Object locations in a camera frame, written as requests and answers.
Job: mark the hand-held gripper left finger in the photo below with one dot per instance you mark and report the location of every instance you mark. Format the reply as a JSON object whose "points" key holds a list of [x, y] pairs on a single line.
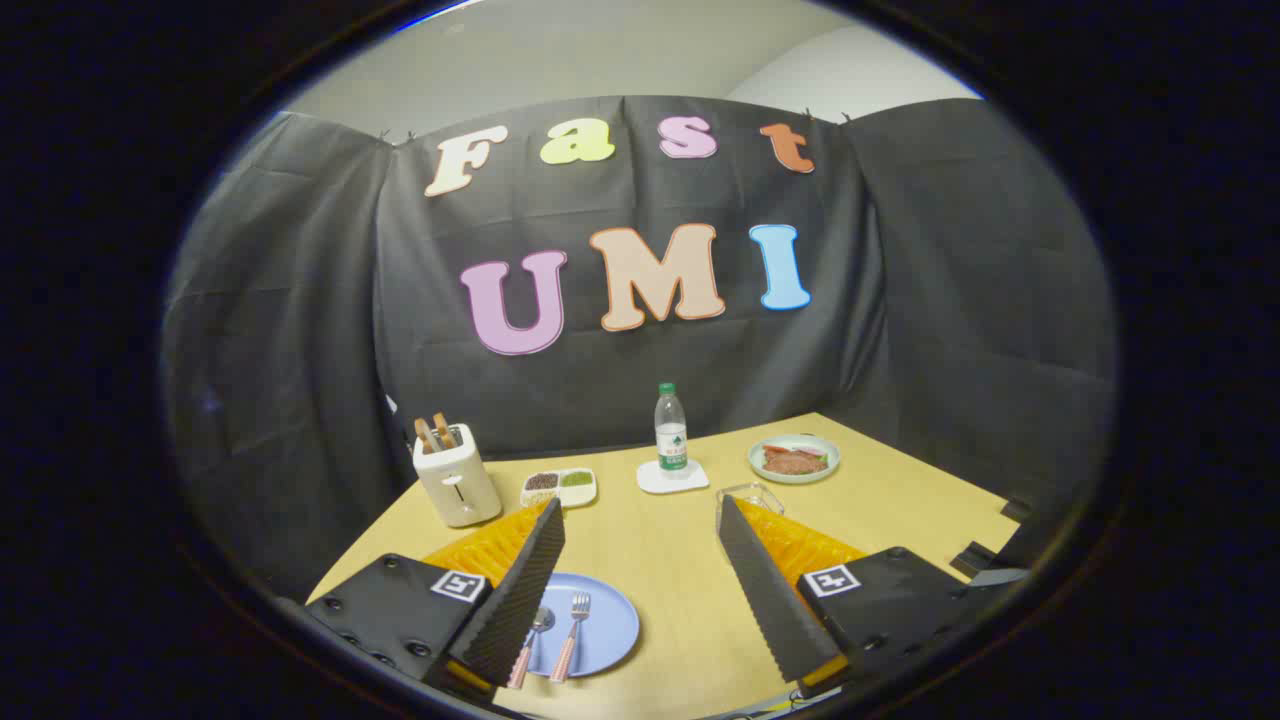
{"points": [[520, 590]]}

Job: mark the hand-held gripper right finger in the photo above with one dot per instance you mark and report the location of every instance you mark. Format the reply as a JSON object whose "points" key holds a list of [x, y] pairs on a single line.
{"points": [[768, 590]]}

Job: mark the clear plastic basket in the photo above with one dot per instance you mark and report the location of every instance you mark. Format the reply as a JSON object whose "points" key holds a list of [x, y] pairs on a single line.
{"points": [[752, 492]]}

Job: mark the blue round plate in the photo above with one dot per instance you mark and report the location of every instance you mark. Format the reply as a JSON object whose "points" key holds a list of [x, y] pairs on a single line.
{"points": [[612, 630]]}

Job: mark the white divided grain dish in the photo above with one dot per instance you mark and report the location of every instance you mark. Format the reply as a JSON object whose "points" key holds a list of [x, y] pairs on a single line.
{"points": [[560, 486]]}

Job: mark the white toaster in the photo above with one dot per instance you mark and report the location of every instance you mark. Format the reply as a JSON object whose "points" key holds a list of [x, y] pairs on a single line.
{"points": [[458, 485]]}

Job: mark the pale green plate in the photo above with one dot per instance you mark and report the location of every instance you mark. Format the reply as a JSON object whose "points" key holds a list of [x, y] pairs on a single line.
{"points": [[760, 465]]}

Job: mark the brown meat with vegetables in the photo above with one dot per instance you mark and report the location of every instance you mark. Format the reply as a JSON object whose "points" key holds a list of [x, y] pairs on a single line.
{"points": [[795, 461]]}

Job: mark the white square coaster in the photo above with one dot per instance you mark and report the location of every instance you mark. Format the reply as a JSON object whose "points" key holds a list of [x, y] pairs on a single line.
{"points": [[655, 482]]}

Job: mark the brown bread slice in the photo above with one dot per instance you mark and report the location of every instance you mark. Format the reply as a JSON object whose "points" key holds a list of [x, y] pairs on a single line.
{"points": [[445, 429], [426, 435]]}

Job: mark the clear plastic water bottle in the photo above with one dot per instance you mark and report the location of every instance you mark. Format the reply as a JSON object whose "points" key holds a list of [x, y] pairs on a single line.
{"points": [[671, 435]]}

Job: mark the black table clamp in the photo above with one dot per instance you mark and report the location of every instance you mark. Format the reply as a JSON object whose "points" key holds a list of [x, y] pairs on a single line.
{"points": [[1015, 508], [975, 557]]}

